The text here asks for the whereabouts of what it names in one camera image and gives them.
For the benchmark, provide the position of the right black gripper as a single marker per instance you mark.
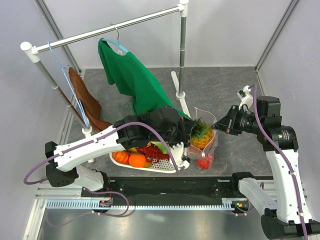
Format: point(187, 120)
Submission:
point(228, 122)

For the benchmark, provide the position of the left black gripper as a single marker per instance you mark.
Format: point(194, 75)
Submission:
point(185, 126)

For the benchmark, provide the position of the orange toy pineapple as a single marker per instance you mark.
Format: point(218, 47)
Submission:
point(201, 134)

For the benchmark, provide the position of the clear pink zip top bag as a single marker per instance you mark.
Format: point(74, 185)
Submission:
point(209, 151)

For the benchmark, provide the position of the toy orange fruit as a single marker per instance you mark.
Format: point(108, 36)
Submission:
point(137, 160)

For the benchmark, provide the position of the orange toy pumpkin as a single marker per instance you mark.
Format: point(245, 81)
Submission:
point(121, 157)

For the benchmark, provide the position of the toy watermelon slice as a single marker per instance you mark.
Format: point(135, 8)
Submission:
point(194, 152)

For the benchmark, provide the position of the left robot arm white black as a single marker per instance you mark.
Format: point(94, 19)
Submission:
point(164, 125)

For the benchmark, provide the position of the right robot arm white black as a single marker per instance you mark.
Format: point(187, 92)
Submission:
point(288, 216)

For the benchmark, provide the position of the green toy lettuce leaf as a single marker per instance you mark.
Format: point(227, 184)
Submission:
point(162, 147)

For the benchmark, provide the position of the red toy lobster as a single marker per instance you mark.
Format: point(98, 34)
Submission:
point(153, 154)

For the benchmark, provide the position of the white perforated plastic basket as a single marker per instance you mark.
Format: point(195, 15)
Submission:
point(163, 166)

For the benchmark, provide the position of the green shirt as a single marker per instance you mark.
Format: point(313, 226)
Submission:
point(132, 79)

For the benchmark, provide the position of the brown cloth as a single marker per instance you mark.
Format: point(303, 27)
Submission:
point(91, 106)

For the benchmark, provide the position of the blue hanger with shirt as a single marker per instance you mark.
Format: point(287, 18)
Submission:
point(121, 49)

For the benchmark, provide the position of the white clothes rack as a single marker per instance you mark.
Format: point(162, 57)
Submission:
point(33, 52)

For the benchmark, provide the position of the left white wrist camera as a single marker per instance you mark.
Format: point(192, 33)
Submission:
point(178, 153)

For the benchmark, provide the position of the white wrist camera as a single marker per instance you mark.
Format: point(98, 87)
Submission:
point(178, 153)
point(246, 99)

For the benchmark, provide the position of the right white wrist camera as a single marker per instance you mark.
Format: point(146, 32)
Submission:
point(246, 99)

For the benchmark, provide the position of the white slotted cable duct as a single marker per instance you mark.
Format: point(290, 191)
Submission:
point(96, 204)

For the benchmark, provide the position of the light blue wire hanger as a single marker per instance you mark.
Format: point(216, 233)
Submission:
point(63, 69)

